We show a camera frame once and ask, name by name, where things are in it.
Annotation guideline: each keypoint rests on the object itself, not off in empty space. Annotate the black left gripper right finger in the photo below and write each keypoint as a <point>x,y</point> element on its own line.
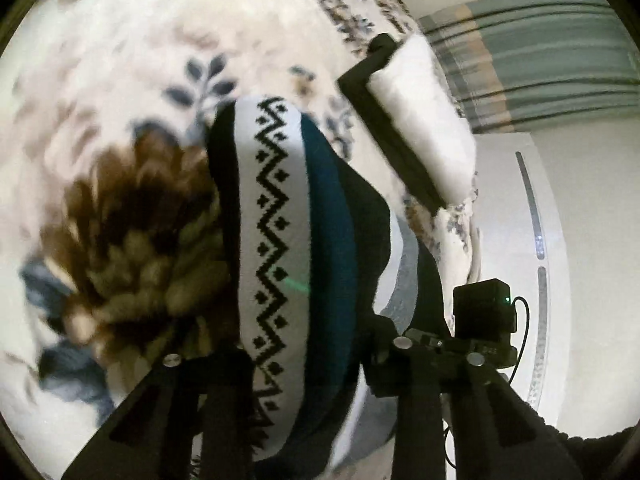
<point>444,393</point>

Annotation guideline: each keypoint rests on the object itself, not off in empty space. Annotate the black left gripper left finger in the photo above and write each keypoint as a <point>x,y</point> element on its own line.
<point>150,434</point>

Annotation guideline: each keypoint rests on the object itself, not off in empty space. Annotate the dark striped patterned sweater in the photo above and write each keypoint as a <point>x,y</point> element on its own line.
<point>313,249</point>

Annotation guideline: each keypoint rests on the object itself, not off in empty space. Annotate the white wardrobe door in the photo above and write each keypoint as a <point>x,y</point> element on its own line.
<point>523,245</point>

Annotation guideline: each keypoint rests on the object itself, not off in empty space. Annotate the floral fleece bed blanket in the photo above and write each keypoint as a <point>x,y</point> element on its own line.
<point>104,183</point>

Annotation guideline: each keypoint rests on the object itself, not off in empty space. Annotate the black and white folded garment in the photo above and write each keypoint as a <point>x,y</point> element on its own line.
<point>397,94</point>

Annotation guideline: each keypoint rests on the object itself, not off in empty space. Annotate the striped green window curtain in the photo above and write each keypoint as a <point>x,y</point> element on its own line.
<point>522,65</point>

